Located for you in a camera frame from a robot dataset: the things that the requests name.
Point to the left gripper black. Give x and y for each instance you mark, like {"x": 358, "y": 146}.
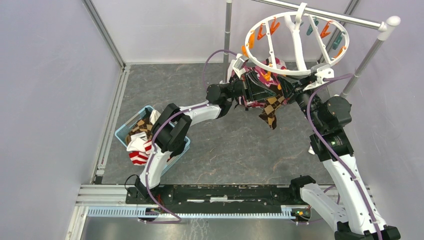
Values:
{"x": 253, "y": 90}

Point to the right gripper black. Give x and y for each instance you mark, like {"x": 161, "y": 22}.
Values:
{"x": 294, "y": 87}

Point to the brown argyle sock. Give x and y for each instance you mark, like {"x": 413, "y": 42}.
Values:
{"x": 270, "y": 107}
{"x": 142, "y": 126}

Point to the white round clip hanger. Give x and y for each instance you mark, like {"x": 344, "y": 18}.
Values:
{"x": 319, "y": 22}

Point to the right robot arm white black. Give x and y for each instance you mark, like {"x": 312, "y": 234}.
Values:
{"x": 357, "y": 218}

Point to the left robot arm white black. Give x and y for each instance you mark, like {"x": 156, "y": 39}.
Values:
{"x": 172, "y": 126}

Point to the orange clip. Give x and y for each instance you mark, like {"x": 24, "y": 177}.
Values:
{"x": 244, "y": 50}
{"x": 267, "y": 76}

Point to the orange clip far left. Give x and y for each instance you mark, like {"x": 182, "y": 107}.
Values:
{"x": 244, "y": 50}

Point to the teal clip right rim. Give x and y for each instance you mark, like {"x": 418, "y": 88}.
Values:
{"x": 338, "y": 40}

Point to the orange clip right rim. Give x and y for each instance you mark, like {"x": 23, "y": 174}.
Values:
{"x": 341, "y": 50}

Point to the pink camouflage garment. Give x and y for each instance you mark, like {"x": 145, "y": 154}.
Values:
{"x": 280, "y": 64}

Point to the red white striped sock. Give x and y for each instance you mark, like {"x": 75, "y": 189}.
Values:
{"x": 139, "y": 152}

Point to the light blue laundry basket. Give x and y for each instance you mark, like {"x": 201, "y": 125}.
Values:
{"x": 123, "y": 131}

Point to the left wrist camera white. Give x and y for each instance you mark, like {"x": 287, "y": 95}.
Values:
{"x": 240, "y": 62}

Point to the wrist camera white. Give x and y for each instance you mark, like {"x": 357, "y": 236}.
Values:
{"x": 320, "y": 72}
{"x": 240, "y": 62}

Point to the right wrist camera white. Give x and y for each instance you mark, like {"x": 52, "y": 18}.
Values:
{"x": 320, "y": 72}

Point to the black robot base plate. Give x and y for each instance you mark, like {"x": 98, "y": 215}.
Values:
{"x": 217, "y": 199}

